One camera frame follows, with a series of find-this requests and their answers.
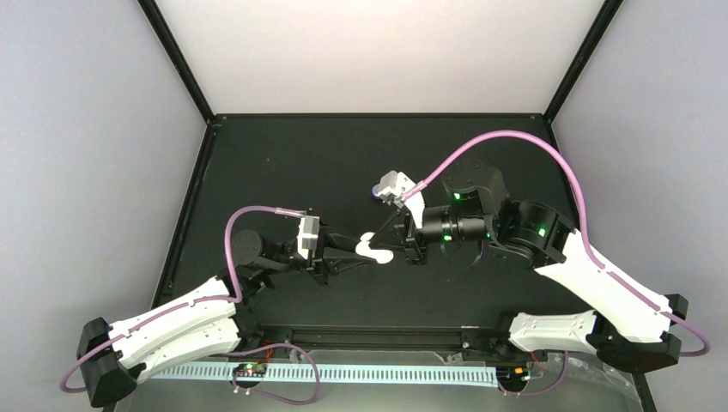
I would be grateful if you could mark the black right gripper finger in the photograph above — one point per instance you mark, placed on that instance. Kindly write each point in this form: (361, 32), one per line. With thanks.
(397, 247)
(390, 230)

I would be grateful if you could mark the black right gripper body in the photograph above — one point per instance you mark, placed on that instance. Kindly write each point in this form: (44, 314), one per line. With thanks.
(417, 248)

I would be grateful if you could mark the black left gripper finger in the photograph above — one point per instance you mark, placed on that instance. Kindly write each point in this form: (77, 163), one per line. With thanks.
(341, 241)
(340, 262)

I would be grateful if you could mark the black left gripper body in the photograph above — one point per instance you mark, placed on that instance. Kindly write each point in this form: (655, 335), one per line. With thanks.
(320, 269)

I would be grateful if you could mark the white oval charging case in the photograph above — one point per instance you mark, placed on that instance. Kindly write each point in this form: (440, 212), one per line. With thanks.
(364, 249)

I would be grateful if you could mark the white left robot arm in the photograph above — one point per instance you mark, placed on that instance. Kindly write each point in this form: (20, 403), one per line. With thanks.
(214, 318)

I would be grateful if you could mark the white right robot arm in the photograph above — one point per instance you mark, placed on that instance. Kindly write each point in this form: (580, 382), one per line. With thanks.
(626, 326)

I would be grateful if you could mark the small circuit board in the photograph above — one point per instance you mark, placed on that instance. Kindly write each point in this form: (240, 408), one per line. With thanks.
(250, 370)

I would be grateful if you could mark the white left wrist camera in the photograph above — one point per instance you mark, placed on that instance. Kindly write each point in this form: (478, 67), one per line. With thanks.
(308, 235)

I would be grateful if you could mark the black frame rail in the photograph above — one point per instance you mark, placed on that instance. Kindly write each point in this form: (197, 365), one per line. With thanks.
(439, 339)

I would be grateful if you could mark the light blue slotted cable duct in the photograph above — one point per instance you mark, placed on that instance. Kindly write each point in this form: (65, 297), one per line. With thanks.
(479, 376)

